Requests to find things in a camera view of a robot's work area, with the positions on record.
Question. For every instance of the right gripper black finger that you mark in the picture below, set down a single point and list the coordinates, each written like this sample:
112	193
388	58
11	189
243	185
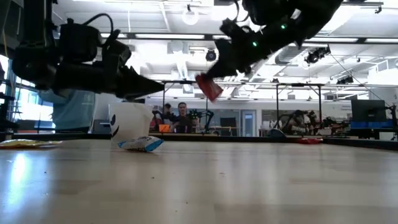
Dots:
224	71

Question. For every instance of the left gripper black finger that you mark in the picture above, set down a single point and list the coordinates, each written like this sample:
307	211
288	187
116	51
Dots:
136	85

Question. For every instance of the red Skittles candy packet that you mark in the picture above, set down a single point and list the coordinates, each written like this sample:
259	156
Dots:
210	88
309	141

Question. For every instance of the blue white candy bar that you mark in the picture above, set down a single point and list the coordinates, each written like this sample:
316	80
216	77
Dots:
141	144

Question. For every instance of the yellow Sour Patch packet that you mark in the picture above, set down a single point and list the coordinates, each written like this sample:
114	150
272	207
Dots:
21	143

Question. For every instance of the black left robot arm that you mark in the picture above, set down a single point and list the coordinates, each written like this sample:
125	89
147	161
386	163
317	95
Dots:
37	31

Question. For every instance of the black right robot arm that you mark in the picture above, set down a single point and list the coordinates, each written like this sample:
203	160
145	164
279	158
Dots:
311	15

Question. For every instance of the black background robot arm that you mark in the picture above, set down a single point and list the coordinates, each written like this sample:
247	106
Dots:
205	119

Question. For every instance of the black flat screen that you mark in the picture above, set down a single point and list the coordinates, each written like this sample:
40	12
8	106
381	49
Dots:
133	101

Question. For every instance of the black round ceiling speaker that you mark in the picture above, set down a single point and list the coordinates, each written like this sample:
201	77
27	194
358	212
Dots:
211	56

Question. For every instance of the white paper cup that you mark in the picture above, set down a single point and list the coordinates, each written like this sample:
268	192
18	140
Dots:
129	121

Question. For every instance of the person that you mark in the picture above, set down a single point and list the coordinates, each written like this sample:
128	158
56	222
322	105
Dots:
183	119
71	112
167	112
298	119

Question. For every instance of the grey box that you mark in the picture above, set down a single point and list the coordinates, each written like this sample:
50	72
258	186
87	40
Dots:
101	126

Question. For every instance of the small orange box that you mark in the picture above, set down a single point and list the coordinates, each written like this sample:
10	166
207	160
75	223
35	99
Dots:
163	128

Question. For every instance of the black monitor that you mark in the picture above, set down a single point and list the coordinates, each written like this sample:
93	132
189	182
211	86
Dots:
368	110
228	122

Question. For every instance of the long ceiling light bar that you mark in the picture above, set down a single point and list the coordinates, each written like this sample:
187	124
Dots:
169	36

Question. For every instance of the large window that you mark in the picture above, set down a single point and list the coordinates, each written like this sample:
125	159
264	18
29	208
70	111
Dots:
28	105

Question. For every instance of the black ceiling spotlight cluster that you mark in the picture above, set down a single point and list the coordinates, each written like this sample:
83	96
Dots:
345	80
317	54

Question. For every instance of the blue bin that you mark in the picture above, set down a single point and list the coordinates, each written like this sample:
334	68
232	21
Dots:
373	124

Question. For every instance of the black stand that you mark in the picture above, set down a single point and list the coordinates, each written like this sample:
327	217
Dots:
394	118

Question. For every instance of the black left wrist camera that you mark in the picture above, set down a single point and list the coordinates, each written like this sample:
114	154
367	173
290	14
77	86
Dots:
79	40

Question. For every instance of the black metal rig frame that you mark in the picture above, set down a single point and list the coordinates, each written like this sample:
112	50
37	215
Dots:
185	82
320	105

